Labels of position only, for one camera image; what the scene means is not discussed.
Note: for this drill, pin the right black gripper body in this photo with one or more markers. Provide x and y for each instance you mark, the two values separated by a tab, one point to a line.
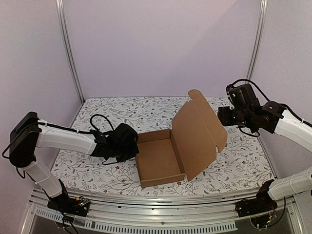
223	116

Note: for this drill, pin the brown cardboard box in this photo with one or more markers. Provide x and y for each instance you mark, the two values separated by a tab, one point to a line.
186	149

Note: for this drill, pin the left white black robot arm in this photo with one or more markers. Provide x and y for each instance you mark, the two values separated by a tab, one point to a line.
32	132

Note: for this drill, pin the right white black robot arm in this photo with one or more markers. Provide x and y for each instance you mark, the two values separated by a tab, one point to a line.
275	118

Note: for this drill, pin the right aluminium frame post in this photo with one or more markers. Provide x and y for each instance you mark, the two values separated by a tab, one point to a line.
258	37

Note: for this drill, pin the aluminium frame post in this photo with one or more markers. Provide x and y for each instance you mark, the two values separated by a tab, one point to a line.
258	37
68	50

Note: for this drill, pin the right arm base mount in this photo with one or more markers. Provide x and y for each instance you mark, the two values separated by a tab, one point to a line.
260	211

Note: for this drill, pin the front aluminium rail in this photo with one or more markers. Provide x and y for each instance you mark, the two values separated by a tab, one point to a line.
133	214

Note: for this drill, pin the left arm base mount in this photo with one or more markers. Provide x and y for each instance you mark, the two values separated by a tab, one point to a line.
70	206

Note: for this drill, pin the left aluminium frame post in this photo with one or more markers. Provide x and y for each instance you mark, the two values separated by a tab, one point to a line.
68	50

